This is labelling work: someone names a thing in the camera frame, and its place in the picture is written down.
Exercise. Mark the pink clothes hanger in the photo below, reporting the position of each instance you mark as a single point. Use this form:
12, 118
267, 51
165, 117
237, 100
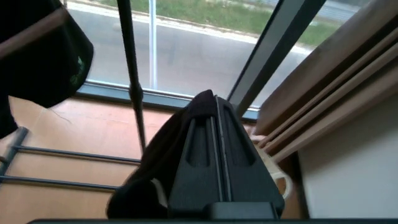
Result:
31, 34

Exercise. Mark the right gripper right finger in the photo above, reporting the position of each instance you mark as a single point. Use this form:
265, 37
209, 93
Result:
252, 186

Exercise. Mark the white laundry basket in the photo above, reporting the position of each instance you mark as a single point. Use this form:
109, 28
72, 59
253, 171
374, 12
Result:
287, 183

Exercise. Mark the black clothes rack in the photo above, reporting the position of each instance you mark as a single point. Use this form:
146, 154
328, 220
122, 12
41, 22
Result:
132, 62

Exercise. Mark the window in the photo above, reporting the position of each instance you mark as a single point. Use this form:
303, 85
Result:
270, 46

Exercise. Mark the beige curtain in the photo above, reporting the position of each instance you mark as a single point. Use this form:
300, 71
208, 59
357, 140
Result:
326, 77

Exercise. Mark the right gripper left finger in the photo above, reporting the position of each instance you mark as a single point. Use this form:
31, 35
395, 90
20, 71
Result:
192, 186

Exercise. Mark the black garment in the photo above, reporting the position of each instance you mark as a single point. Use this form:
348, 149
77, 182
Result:
155, 161

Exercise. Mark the black shorts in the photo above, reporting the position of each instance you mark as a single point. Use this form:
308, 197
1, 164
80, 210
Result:
46, 77

